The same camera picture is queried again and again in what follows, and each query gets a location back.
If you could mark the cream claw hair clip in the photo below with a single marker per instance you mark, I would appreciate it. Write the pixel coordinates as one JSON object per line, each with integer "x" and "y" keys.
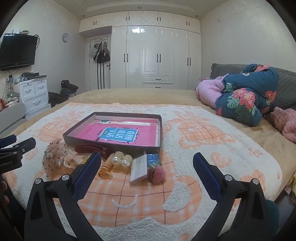
{"x": 72, "y": 162}

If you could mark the pink knitted blanket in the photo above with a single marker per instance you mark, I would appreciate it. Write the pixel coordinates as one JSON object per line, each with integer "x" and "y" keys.
{"x": 285, "y": 121}

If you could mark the orange spiral hair clip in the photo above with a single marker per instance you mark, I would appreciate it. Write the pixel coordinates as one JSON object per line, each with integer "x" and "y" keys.
{"x": 106, "y": 167}

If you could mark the black wall television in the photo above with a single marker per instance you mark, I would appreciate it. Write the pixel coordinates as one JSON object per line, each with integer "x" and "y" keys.
{"x": 17, "y": 51}

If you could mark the dark red banana hair clip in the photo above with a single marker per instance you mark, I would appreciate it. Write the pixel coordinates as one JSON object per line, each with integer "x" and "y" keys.
{"x": 90, "y": 148}

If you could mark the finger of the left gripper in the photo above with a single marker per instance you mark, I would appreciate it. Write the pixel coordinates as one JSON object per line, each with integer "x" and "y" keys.
{"x": 25, "y": 145}
{"x": 4, "y": 142}

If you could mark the white wardrobe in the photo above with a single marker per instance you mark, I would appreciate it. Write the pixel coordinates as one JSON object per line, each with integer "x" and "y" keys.
{"x": 148, "y": 49}

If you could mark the orange white plush blanket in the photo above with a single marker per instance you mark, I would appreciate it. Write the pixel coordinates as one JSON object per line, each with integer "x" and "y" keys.
{"x": 173, "y": 210}

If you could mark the left hand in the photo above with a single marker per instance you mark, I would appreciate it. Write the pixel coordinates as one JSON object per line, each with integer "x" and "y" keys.
{"x": 4, "y": 187}

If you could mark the brown shallow cardboard box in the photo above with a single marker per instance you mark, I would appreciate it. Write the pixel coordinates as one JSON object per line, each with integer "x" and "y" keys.
{"x": 132, "y": 150}

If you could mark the pearl hair accessory bag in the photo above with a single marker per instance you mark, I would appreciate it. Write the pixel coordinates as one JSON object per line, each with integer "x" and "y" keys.
{"x": 121, "y": 161}

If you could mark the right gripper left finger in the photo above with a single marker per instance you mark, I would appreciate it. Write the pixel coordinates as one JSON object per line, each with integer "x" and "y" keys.
{"x": 42, "y": 221}

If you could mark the white drawer cabinet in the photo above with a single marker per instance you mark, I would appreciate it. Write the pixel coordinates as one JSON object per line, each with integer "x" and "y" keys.
{"x": 34, "y": 95}

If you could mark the floral blue pink quilt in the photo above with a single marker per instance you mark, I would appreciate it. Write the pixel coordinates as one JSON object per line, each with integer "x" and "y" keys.
{"x": 243, "y": 97}

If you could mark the beige bed cover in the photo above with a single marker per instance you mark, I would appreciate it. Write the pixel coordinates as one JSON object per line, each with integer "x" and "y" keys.
{"x": 265, "y": 134}

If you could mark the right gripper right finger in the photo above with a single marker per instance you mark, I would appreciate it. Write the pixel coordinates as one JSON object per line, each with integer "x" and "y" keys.
{"x": 249, "y": 222}

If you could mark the hanging bags on door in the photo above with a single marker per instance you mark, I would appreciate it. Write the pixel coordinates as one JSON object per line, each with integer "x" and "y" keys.
{"x": 102, "y": 54}

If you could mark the white card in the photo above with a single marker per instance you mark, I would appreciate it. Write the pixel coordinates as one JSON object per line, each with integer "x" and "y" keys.
{"x": 138, "y": 170}

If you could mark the pink dotted bow hair clip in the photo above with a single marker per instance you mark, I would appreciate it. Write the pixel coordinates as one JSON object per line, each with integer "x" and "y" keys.
{"x": 54, "y": 156}

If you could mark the yellow hoop earrings bag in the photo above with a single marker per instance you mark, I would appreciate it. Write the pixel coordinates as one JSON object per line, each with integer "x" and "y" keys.
{"x": 82, "y": 159}

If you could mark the round wall clock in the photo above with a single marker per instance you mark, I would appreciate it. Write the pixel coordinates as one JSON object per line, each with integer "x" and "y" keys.
{"x": 65, "y": 37}

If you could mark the pile of dark clothes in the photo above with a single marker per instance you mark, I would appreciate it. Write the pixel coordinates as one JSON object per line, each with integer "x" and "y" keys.
{"x": 67, "y": 90}

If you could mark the pink pompom hair clip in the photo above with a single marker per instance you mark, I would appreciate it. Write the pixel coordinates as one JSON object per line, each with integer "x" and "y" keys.
{"x": 156, "y": 173}

